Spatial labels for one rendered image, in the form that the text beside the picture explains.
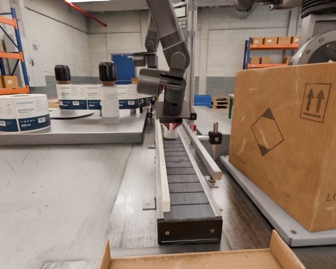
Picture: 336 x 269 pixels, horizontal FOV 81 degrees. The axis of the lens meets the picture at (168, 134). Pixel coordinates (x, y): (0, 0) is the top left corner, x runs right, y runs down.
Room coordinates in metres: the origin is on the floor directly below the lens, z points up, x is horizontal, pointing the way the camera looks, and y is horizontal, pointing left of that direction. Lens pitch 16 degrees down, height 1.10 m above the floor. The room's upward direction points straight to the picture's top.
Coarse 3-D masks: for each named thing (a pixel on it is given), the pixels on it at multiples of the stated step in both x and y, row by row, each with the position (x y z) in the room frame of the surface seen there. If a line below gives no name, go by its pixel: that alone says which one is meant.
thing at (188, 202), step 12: (168, 144) 0.64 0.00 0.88; (180, 144) 0.64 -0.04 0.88; (168, 156) 0.53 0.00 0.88; (180, 156) 0.53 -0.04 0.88; (168, 168) 0.45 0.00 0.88; (180, 168) 0.45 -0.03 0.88; (192, 168) 0.45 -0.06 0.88; (168, 180) 0.39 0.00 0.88; (180, 180) 0.39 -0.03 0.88; (192, 180) 0.39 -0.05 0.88; (180, 192) 0.34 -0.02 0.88; (192, 192) 0.35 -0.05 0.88; (204, 192) 0.34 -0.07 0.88; (180, 204) 0.30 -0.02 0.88; (192, 204) 0.30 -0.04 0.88; (204, 204) 0.30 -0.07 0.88; (168, 216) 0.27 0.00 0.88; (180, 216) 0.27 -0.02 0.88; (192, 216) 0.27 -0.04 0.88; (204, 216) 0.27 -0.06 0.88
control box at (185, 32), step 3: (177, 3) 1.16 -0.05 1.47; (180, 3) 1.14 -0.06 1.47; (183, 3) 1.13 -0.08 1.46; (186, 3) 1.12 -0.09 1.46; (186, 6) 1.13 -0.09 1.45; (186, 9) 1.13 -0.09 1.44; (186, 12) 1.13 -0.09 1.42; (186, 15) 1.13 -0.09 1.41; (180, 18) 1.14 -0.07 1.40; (183, 18) 1.13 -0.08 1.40; (186, 18) 1.13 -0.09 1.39; (186, 27) 1.12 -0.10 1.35; (183, 30) 1.13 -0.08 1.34; (186, 30) 1.12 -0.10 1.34; (183, 33) 1.13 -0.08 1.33; (186, 33) 1.12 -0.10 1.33; (183, 36) 1.13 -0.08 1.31; (186, 36) 1.12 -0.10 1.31; (186, 39) 1.12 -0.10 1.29; (186, 42) 1.14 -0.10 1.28
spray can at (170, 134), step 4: (172, 124) 0.69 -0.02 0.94; (164, 128) 0.71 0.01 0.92; (172, 128) 0.69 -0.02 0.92; (176, 128) 0.70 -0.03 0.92; (164, 132) 0.71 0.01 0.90; (168, 132) 0.69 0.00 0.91; (172, 132) 0.69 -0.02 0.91; (176, 132) 0.70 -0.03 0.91; (164, 136) 0.71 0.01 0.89; (168, 136) 0.69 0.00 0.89; (172, 136) 0.69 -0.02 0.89; (176, 136) 0.70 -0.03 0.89
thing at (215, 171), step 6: (186, 126) 0.56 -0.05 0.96; (186, 132) 0.53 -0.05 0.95; (192, 132) 0.49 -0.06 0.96; (192, 138) 0.45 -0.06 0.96; (198, 144) 0.40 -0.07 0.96; (198, 150) 0.38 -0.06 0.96; (204, 150) 0.36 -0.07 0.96; (204, 156) 0.33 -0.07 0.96; (210, 156) 0.33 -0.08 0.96; (204, 162) 0.33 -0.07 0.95; (210, 162) 0.30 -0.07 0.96; (210, 168) 0.29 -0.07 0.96; (216, 168) 0.28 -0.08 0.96; (216, 174) 0.27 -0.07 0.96
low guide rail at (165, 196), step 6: (162, 144) 0.54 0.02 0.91; (162, 150) 0.49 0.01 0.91; (162, 156) 0.44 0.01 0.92; (162, 162) 0.41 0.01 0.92; (162, 168) 0.38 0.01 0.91; (162, 174) 0.35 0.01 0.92; (162, 180) 0.33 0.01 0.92; (162, 186) 0.31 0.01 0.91; (168, 186) 0.31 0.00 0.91; (162, 192) 0.29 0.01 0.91; (168, 192) 0.29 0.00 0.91; (162, 198) 0.27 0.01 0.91; (168, 198) 0.27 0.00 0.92; (162, 204) 0.27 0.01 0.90; (168, 204) 0.26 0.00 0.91; (168, 210) 0.26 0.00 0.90
